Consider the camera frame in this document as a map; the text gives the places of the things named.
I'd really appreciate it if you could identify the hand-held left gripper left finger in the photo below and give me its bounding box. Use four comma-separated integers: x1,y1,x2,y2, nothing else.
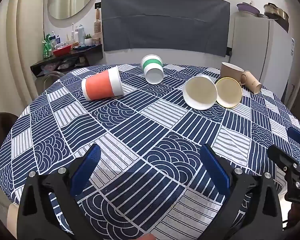
17,144,102,240

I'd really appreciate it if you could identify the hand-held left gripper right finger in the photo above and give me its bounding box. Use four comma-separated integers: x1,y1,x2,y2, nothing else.
199,144,283,240

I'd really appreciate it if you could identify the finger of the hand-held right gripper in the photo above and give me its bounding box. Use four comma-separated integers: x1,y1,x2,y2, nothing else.
267,145,300,175
287,127,300,153

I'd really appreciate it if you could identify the yellow rimmed cup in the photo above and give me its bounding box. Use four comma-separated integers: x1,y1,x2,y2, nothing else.
215,77,242,108

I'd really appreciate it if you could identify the plain white cup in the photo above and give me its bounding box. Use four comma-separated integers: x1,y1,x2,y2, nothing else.
182,74,218,110

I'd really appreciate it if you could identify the orange and white cup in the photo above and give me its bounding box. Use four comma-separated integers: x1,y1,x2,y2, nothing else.
81,66,125,102

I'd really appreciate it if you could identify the green striped white cup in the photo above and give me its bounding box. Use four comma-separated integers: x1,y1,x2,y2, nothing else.
141,54,164,84

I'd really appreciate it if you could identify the blue white patterned tablecloth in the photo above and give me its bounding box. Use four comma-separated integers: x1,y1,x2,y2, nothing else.
0,64,300,240

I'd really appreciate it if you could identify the small beige mug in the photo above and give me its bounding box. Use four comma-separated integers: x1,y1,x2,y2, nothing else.
242,70,262,95

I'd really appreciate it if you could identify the dark brown chair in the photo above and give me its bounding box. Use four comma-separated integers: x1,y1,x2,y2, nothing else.
0,112,18,160

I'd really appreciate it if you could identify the brown ceramic mug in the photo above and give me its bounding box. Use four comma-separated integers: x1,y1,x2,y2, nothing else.
220,62,248,85

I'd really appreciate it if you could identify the white refrigerator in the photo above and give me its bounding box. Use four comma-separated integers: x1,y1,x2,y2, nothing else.
229,12,296,103

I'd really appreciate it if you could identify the transparent chair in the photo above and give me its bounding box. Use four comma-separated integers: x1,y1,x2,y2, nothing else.
35,70,65,93

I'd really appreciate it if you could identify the red bowl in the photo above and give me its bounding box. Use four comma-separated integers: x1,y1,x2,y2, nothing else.
52,44,73,57

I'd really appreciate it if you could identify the blue tray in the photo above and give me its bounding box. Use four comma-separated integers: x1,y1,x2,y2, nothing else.
74,44,97,51

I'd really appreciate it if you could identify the metal pot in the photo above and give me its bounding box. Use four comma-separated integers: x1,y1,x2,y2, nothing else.
263,2,290,20

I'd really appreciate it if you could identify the green bottle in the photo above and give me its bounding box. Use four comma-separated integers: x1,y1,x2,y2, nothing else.
43,34,53,58

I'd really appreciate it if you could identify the beige curtain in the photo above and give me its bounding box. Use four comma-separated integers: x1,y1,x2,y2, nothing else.
0,0,48,120

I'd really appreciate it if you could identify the white spray bottle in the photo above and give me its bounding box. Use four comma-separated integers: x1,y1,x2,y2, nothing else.
77,25,85,45

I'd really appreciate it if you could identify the purple pot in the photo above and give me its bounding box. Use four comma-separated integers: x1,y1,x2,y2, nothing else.
236,2,261,15

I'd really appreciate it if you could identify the wooden hairbrush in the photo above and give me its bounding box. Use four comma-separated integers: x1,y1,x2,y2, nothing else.
94,8,102,34

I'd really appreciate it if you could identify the grey cloth cover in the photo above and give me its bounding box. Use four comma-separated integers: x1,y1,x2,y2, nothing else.
101,0,231,57

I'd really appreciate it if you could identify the dark wooden wall shelf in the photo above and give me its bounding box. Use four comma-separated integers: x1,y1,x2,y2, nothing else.
30,44,103,78

